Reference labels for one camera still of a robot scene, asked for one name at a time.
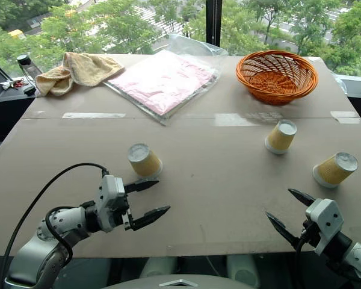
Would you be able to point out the pink paper sheets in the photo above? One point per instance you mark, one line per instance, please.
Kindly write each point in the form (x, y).
(162, 81)

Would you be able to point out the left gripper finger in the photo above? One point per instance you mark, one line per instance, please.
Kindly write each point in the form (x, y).
(150, 216)
(141, 185)

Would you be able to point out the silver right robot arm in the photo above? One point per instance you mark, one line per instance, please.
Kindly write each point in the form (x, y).
(356, 259)

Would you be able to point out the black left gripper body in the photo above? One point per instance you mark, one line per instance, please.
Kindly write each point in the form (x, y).
(127, 216)

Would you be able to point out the grey rounded shape under table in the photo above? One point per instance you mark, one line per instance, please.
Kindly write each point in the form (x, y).
(243, 271)

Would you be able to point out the clear bottle with black cap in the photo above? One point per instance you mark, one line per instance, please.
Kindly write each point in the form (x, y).
(28, 69)

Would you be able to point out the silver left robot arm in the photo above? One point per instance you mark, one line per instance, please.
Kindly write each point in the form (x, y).
(33, 250)

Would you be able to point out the beige terry towel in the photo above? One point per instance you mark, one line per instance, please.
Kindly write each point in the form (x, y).
(78, 70)

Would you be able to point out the small white crumpled item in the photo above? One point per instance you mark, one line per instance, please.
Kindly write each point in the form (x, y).
(6, 85)

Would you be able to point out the yellow ribbed paper cup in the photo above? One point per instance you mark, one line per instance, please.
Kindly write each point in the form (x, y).
(281, 138)
(146, 164)
(334, 171)

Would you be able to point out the small red item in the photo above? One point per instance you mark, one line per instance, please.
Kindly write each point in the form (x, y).
(18, 83)

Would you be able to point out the pink cloth in plastic bag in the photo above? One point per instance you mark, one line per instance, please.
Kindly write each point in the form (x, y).
(195, 51)

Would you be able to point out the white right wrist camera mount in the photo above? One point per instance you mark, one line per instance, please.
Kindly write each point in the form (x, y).
(326, 222)

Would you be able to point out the small black round cap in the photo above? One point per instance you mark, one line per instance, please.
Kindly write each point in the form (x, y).
(29, 89)

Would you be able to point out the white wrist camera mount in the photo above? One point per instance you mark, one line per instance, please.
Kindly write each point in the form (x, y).
(109, 198)
(326, 222)

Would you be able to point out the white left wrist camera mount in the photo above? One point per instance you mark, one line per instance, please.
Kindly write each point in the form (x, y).
(109, 198)

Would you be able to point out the orange wicker basket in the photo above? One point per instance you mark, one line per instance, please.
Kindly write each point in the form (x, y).
(276, 78)

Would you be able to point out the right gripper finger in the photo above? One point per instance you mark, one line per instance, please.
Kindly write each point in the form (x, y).
(302, 197)
(281, 228)

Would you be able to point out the black window frame post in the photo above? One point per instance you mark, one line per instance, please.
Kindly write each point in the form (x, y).
(214, 18)

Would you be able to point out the clear tape strip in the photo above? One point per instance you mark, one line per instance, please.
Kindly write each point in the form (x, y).
(93, 115)
(347, 116)

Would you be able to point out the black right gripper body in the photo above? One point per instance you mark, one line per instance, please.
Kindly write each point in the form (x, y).
(309, 236)

